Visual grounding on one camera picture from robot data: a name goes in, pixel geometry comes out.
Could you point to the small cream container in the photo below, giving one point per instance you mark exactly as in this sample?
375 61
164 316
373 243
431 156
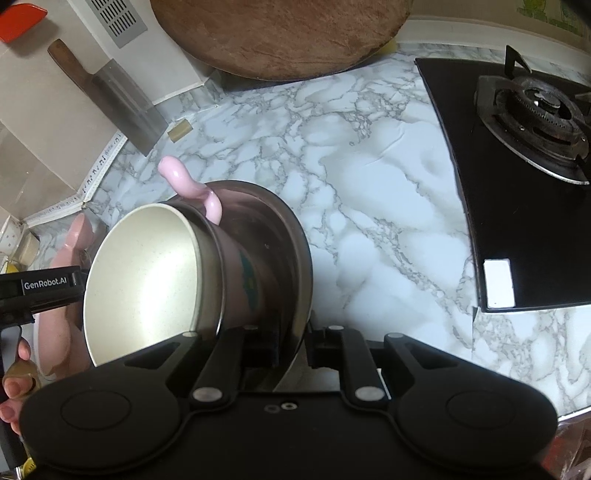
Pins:
11 235

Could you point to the black gas stove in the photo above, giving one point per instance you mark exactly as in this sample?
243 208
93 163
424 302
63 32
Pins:
503 184

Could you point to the red spatula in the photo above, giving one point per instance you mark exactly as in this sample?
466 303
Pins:
21 23

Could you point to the round wooden cutting board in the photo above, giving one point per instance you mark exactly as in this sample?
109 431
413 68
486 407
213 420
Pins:
277 37

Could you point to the pink bear-shaped plate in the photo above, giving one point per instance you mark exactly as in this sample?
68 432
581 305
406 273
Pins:
60 323

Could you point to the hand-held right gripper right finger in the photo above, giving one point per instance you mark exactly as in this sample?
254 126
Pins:
351 364

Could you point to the white stove label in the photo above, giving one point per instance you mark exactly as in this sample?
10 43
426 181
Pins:
498 284

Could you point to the plant wall sticker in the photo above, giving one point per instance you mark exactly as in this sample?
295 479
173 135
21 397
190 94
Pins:
540 9

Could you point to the grey vent grille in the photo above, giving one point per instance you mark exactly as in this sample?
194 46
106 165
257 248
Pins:
115 21

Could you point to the cream ceramic cup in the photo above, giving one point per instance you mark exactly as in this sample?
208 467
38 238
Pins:
143 281

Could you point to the stove burner grate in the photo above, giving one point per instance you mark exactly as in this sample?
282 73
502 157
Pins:
540 110

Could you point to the person's left hand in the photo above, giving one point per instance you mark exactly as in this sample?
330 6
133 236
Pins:
16 390

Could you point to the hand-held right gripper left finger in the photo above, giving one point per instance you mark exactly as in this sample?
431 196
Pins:
221 360

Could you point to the stainless steel bowl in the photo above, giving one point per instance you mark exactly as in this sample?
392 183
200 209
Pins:
286 240

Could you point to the small tan wooden block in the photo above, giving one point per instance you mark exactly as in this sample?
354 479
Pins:
179 131

